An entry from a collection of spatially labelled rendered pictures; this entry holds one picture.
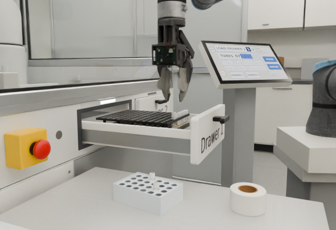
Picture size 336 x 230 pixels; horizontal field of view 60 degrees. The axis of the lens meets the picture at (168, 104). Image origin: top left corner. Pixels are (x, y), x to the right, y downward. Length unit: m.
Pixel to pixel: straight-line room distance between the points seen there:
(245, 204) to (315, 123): 0.49
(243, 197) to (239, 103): 1.20
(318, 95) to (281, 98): 2.70
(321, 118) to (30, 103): 0.82
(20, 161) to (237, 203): 0.43
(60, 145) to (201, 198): 0.37
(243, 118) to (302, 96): 1.98
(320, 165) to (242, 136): 0.97
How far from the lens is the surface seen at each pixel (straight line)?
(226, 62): 1.66
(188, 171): 2.73
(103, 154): 0.94
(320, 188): 1.00
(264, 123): 3.77
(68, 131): 0.80
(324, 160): 0.89
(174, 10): 0.76
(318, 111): 1.02
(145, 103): 1.11
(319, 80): 1.01
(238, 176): 1.86
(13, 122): 0.68
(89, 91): 0.85
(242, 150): 1.83
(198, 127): 0.66
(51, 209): 0.66
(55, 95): 0.75
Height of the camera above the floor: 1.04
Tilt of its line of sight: 7 degrees down
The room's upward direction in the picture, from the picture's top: straight up
